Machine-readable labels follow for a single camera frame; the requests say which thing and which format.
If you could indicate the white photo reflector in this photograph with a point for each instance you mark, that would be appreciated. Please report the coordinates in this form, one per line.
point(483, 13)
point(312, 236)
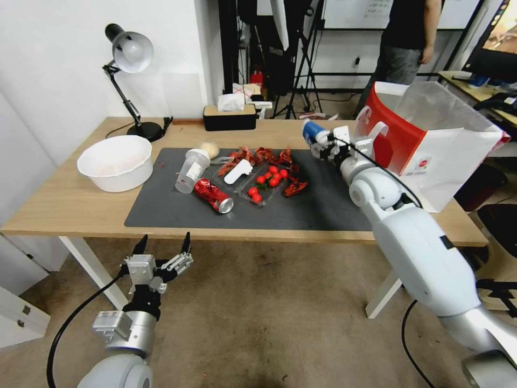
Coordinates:
point(279, 22)

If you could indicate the white table leg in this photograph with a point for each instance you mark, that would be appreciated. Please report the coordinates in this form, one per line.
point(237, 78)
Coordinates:
point(97, 271)
point(383, 297)

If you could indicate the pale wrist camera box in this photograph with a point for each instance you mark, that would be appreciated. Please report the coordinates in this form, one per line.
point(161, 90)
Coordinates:
point(341, 133)
point(141, 271)

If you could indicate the black power plug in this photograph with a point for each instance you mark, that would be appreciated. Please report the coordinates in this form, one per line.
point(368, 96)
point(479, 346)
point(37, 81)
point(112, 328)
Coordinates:
point(167, 122)

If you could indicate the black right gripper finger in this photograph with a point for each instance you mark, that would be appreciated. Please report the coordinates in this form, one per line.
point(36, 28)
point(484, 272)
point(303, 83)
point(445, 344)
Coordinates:
point(323, 153)
point(325, 137)

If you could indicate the dark grey table mat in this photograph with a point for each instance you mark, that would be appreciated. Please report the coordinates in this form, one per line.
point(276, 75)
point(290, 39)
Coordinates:
point(242, 214)

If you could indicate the black computer monitor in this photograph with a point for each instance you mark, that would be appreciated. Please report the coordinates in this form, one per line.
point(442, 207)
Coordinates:
point(501, 36)

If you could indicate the white cabinet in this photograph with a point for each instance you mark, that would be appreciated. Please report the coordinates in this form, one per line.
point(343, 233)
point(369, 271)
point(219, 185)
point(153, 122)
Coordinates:
point(20, 291)

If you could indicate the black tripod stand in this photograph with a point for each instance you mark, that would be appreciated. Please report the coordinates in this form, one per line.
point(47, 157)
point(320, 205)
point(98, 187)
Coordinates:
point(301, 60)

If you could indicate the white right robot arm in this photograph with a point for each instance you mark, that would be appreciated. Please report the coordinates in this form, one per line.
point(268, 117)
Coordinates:
point(420, 242)

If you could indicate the pale round bun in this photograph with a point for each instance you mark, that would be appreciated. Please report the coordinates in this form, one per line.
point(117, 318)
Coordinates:
point(211, 149)

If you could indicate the wooden side desk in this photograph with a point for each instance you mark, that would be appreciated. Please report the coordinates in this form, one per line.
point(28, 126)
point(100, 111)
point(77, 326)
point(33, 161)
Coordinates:
point(460, 87)

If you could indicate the crushed red drink can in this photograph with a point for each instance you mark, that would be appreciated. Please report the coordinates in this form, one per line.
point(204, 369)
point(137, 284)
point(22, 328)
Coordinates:
point(212, 196)

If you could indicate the black desk lamp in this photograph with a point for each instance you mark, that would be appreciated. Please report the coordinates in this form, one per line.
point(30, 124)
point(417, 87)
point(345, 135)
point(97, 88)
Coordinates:
point(131, 46)

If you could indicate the black tissue box wooden lid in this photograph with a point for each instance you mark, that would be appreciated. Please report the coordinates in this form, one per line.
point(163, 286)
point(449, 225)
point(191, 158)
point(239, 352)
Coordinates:
point(229, 118)

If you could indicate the red cooked crayfish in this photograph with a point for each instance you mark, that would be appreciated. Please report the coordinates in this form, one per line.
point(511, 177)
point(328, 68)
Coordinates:
point(265, 155)
point(241, 154)
point(295, 188)
point(285, 156)
point(227, 168)

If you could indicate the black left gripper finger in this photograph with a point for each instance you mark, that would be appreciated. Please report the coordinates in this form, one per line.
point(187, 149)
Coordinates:
point(141, 246)
point(179, 262)

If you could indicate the white plastic bowl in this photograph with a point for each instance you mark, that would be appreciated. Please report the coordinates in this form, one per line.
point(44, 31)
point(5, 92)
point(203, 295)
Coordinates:
point(115, 163)

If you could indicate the blue drink can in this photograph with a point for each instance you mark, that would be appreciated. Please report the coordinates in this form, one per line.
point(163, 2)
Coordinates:
point(310, 129)

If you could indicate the clear plastic cup white lid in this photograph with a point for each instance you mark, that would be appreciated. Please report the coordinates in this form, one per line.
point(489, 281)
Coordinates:
point(190, 171)

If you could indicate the red and white delivery bag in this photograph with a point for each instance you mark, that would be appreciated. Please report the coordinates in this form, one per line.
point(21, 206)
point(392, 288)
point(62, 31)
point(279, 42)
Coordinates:
point(440, 133)

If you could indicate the clear disposable takeout box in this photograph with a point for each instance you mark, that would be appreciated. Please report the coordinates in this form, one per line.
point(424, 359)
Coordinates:
point(244, 190)

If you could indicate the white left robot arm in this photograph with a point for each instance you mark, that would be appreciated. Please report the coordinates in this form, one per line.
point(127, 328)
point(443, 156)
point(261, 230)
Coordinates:
point(133, 333)

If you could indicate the person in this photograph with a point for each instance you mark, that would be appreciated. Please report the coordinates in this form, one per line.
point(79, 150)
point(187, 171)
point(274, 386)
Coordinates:
point(404, 24)

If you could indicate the small white plastic bottle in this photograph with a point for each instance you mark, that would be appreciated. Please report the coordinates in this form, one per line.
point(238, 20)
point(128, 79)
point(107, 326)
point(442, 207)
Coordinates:
point(237, 173)

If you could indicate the black office chair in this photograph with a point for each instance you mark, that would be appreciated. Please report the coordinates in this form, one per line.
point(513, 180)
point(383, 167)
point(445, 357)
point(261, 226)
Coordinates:
point(499, 226)

